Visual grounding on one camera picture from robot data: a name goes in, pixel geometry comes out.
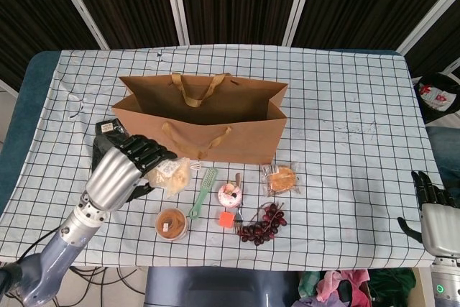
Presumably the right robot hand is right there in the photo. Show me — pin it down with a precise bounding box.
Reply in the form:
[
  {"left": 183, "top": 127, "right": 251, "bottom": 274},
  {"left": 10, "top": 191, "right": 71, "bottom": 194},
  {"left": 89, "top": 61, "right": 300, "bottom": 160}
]
[{"left": 397, "top": 169, "right": 460, "bottom": 256}]

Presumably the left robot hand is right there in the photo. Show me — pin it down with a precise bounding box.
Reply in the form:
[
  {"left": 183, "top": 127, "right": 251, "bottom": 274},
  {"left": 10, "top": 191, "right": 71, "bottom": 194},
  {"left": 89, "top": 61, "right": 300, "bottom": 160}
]
[{"left": 84, "top": 133, "right": 179, "bottom": 213}]

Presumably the bagged bread snack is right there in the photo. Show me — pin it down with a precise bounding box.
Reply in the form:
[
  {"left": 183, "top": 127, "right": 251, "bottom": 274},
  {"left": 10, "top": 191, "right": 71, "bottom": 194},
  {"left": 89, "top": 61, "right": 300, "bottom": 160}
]
[{"left": 145, "top": 157, "right": 192, "bottom": 199}]

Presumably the clear jar of rubber bands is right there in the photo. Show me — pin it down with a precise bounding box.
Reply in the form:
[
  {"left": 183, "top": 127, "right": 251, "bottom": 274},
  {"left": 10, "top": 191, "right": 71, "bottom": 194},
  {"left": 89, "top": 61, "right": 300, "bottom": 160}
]
[{"left": 155, "top": 206, "right": 189, "bottom": 242}]

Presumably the pink toy cupcake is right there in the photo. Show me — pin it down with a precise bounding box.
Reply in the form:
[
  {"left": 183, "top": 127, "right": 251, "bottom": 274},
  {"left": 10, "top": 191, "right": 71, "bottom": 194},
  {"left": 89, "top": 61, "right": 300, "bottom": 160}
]
[{"left": 218, "top": 183, "right": 244, "bottom": 209}]

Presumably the dark red grape bunch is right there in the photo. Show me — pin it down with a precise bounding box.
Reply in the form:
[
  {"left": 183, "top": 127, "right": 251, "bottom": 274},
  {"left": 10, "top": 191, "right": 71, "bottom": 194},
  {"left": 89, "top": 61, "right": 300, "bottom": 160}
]
[{"left": 239, "top": 202, "right": 288, "bottom": 247}]

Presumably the packaged orange bun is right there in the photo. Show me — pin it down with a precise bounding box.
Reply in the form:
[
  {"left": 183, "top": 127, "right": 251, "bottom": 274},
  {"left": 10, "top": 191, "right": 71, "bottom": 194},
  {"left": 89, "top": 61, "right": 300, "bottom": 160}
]
[{"left": 260, "top": 162, "right": 301, "bottom": 198}]

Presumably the brown paper bag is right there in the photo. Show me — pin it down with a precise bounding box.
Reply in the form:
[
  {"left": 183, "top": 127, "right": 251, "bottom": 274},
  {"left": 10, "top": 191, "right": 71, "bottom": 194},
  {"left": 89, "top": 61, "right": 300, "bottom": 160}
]
[{"left": 111, "top": 72, "right": 290, "bottom": 165}]

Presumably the dark green cloth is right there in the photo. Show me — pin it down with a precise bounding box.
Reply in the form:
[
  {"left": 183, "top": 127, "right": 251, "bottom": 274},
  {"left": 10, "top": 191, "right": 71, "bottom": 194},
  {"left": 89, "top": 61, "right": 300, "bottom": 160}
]
[{"left": 369, "top": 269, "right": 418, "bottom": 304}]

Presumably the green plastic brush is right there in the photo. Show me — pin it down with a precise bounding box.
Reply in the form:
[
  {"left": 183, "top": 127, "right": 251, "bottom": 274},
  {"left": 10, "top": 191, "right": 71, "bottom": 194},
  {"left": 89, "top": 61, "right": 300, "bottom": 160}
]
[{"left": 188, "top": 168, "right": 219, "bottom": 220}]

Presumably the white checked tablecloth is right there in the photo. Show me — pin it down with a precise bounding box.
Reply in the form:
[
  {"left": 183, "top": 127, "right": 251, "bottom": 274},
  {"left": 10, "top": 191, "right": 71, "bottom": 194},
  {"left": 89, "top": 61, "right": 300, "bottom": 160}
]
[{"left": 0, "top": 45, "right": 454, "bottom": 272}]

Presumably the pink cloth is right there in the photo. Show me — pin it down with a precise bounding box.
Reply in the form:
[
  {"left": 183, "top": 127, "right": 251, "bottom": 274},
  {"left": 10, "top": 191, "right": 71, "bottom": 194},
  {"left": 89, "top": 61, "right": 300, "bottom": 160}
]
[{"left": 316, "top": 269, "right": 371, "bottom": 304}]

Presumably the orange cube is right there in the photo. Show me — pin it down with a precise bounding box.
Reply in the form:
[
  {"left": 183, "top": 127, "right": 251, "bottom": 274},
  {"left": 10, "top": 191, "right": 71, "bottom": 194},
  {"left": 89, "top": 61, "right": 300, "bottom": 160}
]
[{"left": 218, "top": 211, "right": 235, "bottom": 229}]

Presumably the metal fork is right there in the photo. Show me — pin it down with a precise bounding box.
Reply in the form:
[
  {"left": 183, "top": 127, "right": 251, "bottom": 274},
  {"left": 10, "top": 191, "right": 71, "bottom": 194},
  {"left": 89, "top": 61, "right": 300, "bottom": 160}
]
[{"left": 233, "top": 173, "right": 245, "bottom": 234}]

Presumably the grey-blue robot torso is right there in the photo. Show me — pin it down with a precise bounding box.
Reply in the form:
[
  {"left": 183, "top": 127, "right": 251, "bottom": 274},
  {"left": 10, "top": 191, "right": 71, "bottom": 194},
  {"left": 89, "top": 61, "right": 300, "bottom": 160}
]
[{"left": 145, "top": 266, "right": 299, "bottom": 307}]

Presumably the white partition frame post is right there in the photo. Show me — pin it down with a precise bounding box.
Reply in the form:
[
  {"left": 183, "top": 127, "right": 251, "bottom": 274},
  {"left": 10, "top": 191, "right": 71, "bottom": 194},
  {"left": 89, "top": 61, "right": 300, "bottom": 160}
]
[
  {"left": 161, "top": 0, "right": 190, "bottom": 46},
  {"left": 55, "top": 0, "right": 111, "bottom": 50},
  {"left": 397, "top": 0, "right": 460, "bottom": 56},
  {"left": 282, "top": 0, "right": 319, "bottom": 47}
]

